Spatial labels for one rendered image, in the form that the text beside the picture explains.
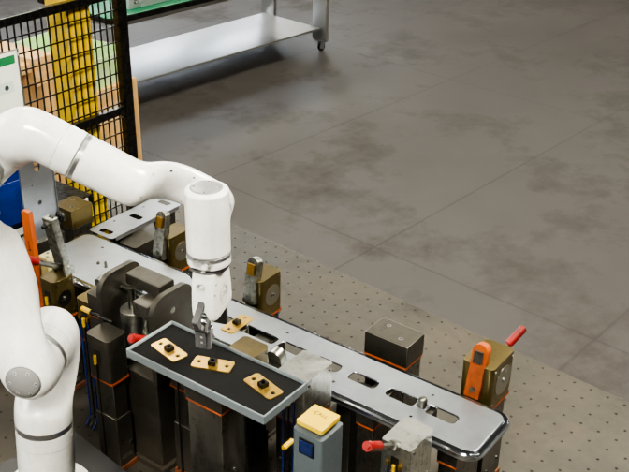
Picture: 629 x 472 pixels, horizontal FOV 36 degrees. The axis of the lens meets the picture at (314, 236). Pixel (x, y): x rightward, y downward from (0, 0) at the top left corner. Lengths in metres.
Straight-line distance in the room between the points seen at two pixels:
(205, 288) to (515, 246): 3.27
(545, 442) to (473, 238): 2.54
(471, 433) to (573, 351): 2.17
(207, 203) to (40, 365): 0.47
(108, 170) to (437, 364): 1.35
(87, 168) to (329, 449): 0.69
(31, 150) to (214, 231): 0.36
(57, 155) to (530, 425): 1.45
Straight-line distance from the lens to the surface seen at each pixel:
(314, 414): 1.88
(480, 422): 2.15
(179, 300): 2.24
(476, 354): 2.20
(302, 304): 3.07
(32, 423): 2.12
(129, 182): 1.80
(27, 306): 1.97
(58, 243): 2.54
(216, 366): 2.00
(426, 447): 2.03
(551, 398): 2.77
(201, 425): 2.07
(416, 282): 4.60
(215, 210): 1.79
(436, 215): 5.23
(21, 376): 1.99
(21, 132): 1.82
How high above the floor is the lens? 2.32
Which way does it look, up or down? 28 degrees down
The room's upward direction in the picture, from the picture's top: 1 degrees clockwise
